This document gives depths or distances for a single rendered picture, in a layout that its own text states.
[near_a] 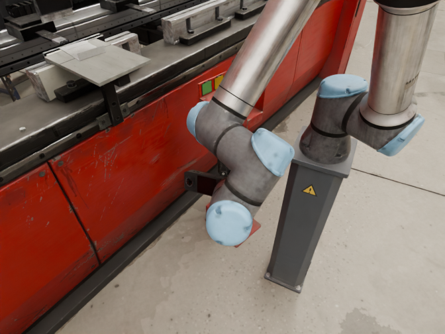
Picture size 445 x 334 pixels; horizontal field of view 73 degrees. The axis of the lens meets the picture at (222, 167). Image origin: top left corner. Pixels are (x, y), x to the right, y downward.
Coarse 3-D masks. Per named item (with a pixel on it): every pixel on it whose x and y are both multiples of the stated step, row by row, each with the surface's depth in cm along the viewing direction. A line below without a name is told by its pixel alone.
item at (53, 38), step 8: (24, 16) 105; (32, 16) 105; (8, 24) 102; (16, 24) 100; (24, 24) 100; (32, 24) 101; (40, 24) 103; (48, 24) 104; (8, 32) 105; (16, 32) 101; (24, 32) 100; (32, 32) 102; (40, 32) 102; (48, 32) 102; (24, 40) 101; (56, 40) 97; (64, 40) 97
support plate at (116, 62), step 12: (108, 48) 93; (120, 48) 93; (48, 60) 88; (60, 60) 87; (72, 60) 87; (84, 60) 87; (96, 60) 87; (108, 60) 87; (120, 60) 87; (132, 60) 87; (144, 60) 87; (72, 72) 83; (84, 72) 82; (96, 72) 82; (108, 72) 82; (120, 72) 82; (96, 84) 79
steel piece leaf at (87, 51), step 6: (72, 48) 93; (78, 48) 93; (84, 48) 93; (90, 48) 93; (96, 48) 88; (102, 48) 90; (72, 54) 90; (78, 54) 86; (84, 54) 87; (90, 54) 88; (96, 54) 89
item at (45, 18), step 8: (32, 0) 83; (40, 0) 83; (48, 0) 84; (56, 0) 86; (64, 0) 88; (40, 8) 84; (48, 8) 85; (56, 8) 87; (64, 8) 89; (40, 16) 85; (48, 16) 87; (56, 16) 89; (64, 16) 90
